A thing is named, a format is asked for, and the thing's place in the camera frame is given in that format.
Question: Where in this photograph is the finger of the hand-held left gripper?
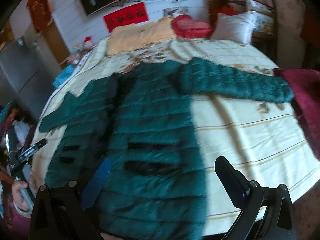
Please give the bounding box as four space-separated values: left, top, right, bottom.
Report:
17 139 48 163

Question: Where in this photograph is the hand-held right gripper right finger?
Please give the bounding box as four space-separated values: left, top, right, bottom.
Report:
214 156 293 240

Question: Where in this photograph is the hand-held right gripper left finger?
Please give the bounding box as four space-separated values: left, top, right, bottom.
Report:
29 156 112 240

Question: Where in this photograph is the dark green puffer jacket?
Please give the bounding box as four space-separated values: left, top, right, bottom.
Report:
39 57 295 240

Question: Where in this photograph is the person's left hand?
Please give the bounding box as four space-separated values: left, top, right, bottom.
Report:
12 179 35 212

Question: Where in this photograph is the pile of household clutter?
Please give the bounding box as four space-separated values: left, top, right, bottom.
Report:
0 102 38 155

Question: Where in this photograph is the cream floral bed quilt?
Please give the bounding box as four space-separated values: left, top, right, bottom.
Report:
30 39 320 238

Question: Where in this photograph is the light blue bag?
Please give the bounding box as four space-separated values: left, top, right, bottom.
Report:
54 66 75 87

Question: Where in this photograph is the grey refrigerator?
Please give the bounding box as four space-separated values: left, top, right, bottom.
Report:
0 39 57 120

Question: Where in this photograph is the dark red cloth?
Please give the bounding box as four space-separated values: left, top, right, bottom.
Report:
274 69 320 160

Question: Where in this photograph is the plush toy with red hat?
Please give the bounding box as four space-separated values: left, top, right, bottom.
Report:
81 36 97 50

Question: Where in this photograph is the yellow ruffled pillow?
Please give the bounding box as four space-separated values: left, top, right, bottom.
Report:
106 16 180 56

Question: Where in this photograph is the white pillow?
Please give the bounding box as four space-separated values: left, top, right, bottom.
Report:
210 11 258 44

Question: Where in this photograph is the red heart-shaped pillow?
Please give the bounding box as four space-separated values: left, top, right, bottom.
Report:
171 14 213 38

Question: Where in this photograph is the red paper bag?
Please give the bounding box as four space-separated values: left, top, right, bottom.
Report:
212 5 239 22

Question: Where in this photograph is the wooden chair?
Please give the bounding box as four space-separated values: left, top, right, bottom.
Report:
242 0 279 39

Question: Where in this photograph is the framed photo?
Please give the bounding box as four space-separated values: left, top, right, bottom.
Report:
164 6 189 18

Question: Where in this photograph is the red hanging wall decoration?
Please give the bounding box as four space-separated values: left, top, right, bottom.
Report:
26 0 54 34

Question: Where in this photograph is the red wall banner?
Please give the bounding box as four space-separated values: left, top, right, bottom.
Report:
103 2 150 33

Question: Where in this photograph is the black wall cable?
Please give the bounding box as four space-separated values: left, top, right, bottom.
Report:
112 0 203 7

